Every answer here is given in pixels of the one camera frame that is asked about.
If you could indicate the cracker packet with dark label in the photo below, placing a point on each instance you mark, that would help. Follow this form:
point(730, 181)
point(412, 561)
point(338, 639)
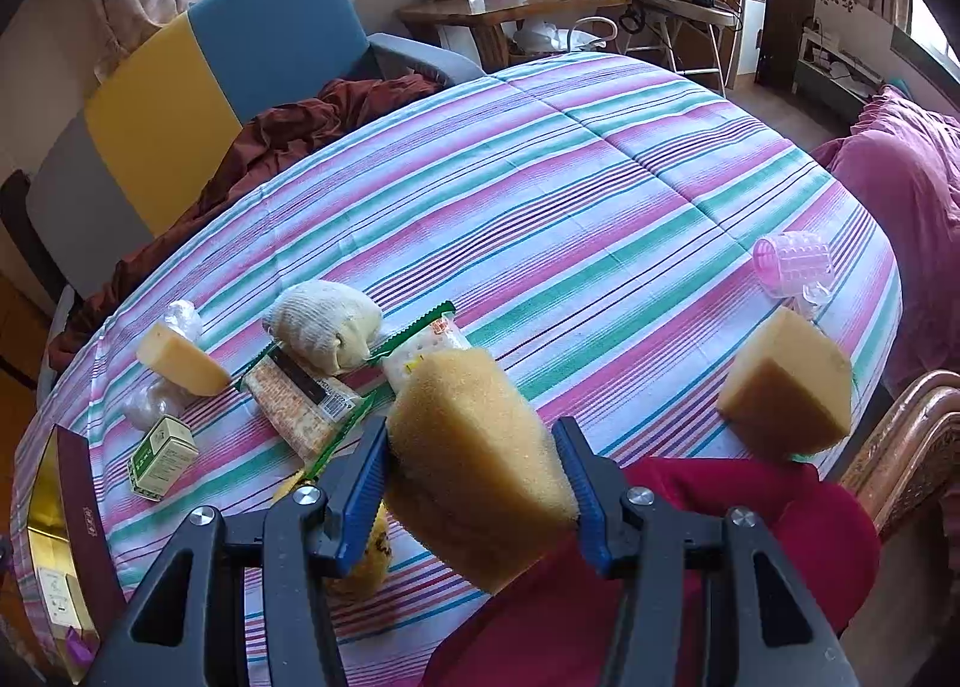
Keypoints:
point(292, 402)

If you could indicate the pink bedding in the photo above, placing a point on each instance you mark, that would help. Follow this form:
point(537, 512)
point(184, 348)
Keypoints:
point(900, 169)

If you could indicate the small green box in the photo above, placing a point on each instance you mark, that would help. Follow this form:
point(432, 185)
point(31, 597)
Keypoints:
point(163, 458)

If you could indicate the cracker packet with yellow label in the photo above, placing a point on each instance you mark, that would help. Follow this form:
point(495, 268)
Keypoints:
point(424, 346)

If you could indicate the white plastic bag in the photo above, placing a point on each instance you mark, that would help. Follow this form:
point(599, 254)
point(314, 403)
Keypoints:
point(540, 40)

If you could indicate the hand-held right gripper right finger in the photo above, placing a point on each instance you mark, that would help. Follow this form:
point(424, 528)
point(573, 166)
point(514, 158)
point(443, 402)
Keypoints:
point(585, 499)

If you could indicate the large yellow sponge block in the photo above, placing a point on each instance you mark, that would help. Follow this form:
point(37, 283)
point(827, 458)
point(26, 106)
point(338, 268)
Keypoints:
point(480, 462)

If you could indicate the brown blanket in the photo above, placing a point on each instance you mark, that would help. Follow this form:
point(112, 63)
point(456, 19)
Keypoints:
point(300, 124)

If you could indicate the beige rolled sock ball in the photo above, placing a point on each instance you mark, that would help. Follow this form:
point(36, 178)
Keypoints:
point(315, 323)

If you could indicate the crumpled clear plastic wrap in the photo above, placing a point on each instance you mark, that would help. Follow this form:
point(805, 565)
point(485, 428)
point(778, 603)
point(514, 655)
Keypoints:
point(184, 319)
point(150, 403)

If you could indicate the maroon box with gold lining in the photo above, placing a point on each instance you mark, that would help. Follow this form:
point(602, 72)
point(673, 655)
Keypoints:
point(75, 499)

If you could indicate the red clothing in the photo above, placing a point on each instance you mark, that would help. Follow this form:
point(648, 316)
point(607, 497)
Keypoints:
point(825, 537)

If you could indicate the black chair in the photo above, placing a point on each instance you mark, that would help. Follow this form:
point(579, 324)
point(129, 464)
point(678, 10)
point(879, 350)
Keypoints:
point(22, 244)

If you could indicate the white shelf rack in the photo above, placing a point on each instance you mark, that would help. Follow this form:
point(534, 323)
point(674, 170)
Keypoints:
point(832, 64)

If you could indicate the blue yellow grey sofa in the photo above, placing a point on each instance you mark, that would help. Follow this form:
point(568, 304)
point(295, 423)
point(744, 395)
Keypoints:
point(262, 34)

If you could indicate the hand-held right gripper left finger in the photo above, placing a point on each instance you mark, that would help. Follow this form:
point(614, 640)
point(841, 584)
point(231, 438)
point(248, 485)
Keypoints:
point(361, 499)

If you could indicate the folding side table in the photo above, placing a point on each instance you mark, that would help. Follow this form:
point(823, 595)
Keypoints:
point(694, 12)

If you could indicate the small yellow sponge wedge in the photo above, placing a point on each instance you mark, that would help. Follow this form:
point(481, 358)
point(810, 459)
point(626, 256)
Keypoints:
point(180, 361)

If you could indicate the white cabinet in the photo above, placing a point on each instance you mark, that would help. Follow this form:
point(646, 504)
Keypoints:
point(754, 19)

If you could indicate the carved wooden chair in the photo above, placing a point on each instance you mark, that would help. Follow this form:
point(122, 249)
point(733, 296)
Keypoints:
point(915, 432)

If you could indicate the wooden desk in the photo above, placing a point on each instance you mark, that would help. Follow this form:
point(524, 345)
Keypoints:
point(510, 1)

